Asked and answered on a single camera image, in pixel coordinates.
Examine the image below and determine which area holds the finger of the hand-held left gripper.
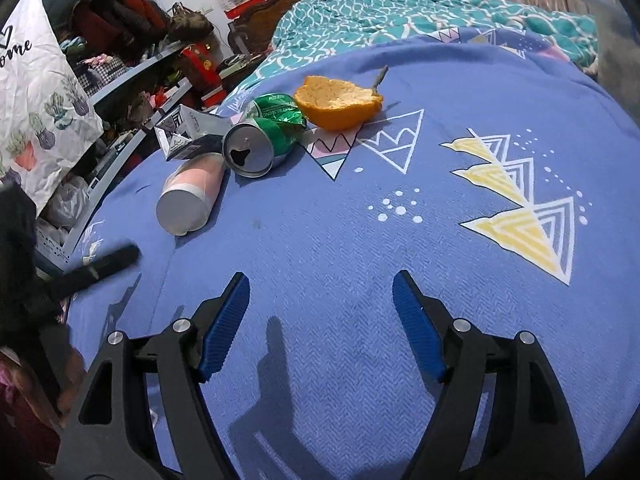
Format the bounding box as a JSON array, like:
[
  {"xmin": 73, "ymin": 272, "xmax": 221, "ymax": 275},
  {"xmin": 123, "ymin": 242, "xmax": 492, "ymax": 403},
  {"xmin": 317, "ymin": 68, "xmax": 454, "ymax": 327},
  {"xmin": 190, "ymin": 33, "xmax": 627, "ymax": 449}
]
[{"xmin": 37, "ymin": 245, "xmax": 141, "ymax": 306}]

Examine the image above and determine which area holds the red gift box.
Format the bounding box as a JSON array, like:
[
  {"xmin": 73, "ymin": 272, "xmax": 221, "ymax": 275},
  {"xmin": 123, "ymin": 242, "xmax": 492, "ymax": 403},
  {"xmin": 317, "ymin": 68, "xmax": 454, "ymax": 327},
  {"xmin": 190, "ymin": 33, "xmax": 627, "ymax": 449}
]
[{"xmin": 177, "ymin": 42, "xmax": 226, "ymax": 106}]

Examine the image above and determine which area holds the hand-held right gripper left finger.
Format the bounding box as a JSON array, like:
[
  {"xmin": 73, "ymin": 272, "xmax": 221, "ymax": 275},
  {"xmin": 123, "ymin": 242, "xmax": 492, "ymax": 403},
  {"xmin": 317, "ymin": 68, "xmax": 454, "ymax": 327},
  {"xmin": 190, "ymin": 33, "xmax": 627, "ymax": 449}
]
[{"xmin": 55, "ymin": 271, "xmax": 251, "ymax": 480}]

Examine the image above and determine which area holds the white cactus print cloth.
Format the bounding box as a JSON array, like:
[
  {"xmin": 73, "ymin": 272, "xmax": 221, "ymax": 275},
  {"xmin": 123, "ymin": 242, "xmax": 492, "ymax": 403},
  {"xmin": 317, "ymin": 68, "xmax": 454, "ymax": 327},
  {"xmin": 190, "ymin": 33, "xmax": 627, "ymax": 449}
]
[{"xmin": 0, "ymin": 0, "xmax": 104, "ymax": 211}]

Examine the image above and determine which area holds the crushed green can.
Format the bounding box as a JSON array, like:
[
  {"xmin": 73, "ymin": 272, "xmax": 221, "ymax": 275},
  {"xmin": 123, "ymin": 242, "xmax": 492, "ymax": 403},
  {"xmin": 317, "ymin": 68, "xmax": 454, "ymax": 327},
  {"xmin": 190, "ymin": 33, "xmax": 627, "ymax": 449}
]
[{"xmin": 222, "ymin": 92, "xmax": 308, "ymax": 179}]

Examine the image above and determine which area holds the brown handbag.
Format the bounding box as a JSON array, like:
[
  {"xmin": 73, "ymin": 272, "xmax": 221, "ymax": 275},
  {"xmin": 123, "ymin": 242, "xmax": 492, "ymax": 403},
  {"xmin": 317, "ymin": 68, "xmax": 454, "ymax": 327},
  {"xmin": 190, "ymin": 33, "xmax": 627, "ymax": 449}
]
[{"xmin": 167, "ymin": 2, "xmax": 215, "ymax": 43}]

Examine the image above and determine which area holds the black white small carton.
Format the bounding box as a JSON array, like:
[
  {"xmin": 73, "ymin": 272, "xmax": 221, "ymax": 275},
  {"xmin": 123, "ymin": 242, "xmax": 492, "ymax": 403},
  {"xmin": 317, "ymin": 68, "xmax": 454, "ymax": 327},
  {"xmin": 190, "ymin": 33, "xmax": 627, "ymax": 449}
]
[{"xmin": 154, "ymin": 105, "xmax": 233, "ymax": 162}]

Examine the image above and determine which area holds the grey metal shelf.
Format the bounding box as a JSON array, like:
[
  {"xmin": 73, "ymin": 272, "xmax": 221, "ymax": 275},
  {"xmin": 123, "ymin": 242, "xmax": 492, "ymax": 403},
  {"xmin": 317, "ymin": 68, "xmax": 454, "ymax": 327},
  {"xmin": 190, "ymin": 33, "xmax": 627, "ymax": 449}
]
[{"xmin": 37, "ymin": 0, "xmax": 193, "ymax": 276}]

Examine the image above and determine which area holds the blue printed blanket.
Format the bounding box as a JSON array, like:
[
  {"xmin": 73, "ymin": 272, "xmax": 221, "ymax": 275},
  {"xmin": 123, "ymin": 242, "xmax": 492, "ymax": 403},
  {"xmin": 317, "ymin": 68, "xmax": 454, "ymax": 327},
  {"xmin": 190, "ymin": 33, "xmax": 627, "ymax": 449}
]
[{"xmin": 65, "ymin": 27, "xmax": 640, "ymax": 480}]

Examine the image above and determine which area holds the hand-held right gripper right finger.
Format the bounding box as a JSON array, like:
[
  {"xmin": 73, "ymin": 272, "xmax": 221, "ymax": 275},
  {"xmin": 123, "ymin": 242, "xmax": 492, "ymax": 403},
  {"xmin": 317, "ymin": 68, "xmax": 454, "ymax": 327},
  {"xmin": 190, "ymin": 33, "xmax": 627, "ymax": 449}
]
[{"xmin": 391, "ymin": 270, "xmax": 586, "ymax": 480}]

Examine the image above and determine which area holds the dark wooden nightstand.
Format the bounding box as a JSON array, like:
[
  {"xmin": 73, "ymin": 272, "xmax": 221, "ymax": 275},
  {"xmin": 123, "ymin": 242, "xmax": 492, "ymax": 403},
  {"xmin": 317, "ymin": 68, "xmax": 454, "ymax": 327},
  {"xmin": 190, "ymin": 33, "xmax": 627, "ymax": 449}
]
[{"xmin": 217, "ymin": 52, "xmax": 263, "ymax": 81}]

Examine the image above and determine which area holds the dark red clothes pile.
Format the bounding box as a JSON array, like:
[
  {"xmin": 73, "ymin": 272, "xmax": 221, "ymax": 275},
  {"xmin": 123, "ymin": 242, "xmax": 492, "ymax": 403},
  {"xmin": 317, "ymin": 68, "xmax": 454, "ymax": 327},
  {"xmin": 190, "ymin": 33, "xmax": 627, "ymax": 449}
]
[{"xmin": 70, "ymin": 0, "xmax": 168, "ymax": 46}]

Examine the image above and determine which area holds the pink paper cup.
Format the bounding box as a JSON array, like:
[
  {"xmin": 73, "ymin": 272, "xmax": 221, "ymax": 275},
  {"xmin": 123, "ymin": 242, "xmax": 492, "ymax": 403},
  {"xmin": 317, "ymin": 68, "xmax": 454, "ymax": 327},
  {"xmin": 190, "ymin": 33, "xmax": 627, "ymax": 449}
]
[{"xmin": 156, "ymin": 152, "xmax": 227, "ymax": 237}]

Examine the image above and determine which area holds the large orange peel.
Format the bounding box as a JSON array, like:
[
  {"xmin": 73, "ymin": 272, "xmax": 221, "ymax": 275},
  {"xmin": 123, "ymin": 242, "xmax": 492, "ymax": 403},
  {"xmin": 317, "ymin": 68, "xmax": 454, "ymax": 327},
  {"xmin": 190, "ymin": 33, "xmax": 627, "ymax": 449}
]
[{"xmin": 293, "ymin": 65, "xmax": 390, "ymax": 132}]

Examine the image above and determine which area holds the teal patterned quilt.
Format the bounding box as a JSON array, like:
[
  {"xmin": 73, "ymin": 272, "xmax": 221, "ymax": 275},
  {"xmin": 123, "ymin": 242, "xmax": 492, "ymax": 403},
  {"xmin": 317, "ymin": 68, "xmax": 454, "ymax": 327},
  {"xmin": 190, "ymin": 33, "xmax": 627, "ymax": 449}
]
[{"xmin": 220, "ymin": 0, "xmax": 598, "ymax": 106}]

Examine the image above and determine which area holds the white plastic bag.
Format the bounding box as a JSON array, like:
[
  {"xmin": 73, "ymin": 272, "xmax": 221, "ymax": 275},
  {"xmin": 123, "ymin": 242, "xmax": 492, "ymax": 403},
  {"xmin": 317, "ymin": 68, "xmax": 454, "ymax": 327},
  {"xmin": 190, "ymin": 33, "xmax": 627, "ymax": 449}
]
[{"xmin": 42, "ymin": 175, "xmax": 91, "ymax": 231}]

